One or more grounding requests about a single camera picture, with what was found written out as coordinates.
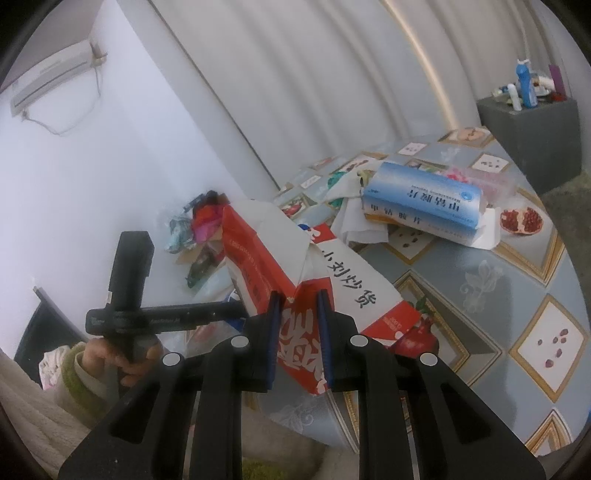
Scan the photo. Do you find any purple box on cabinet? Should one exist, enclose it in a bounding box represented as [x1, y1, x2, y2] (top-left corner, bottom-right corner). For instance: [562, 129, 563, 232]
[548, 64, 567, 97]

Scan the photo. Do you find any small white bottle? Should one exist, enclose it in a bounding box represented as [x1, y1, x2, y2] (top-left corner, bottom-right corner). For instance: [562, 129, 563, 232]
[507, 83, 522, 112]

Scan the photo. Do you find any clear pink printed bag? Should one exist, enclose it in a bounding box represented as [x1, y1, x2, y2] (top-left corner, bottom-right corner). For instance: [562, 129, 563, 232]
[440, 166, 517, 207]

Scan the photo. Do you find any white curtain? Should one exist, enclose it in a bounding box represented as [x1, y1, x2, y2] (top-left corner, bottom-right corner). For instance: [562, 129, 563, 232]
[117, 0, 555, 204]

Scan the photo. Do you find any white cloth glove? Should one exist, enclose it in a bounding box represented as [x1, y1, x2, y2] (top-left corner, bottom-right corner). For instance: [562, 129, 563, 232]
[325, 169, 389, 245]

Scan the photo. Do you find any person left hand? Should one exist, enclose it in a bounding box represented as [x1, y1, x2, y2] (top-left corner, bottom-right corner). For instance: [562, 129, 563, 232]
[81, 338, 163, 387]

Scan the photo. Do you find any dark grey cabinet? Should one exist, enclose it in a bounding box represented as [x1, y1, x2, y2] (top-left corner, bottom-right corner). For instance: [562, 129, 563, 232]
[477, 97, 582, 194]

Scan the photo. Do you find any blue white medicine box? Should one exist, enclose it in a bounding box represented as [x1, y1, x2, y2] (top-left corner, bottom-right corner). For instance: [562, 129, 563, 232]
[362, 162, 501, 250]

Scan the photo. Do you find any fruit pattern tablecloth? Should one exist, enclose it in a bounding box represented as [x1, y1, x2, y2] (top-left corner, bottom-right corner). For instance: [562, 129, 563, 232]
[274, 127, 590, 456]

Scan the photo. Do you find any blue lotion bottle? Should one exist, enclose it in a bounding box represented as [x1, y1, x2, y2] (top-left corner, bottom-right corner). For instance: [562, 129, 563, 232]
[516, 59, 538, 109]

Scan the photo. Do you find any red white snack box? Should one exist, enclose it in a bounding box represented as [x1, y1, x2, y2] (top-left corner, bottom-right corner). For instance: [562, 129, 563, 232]
[221, 200, 421, 395]

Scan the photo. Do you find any white air conditioner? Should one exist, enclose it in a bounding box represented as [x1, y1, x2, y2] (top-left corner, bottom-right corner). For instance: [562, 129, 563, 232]
[10, 40, 108, 117]

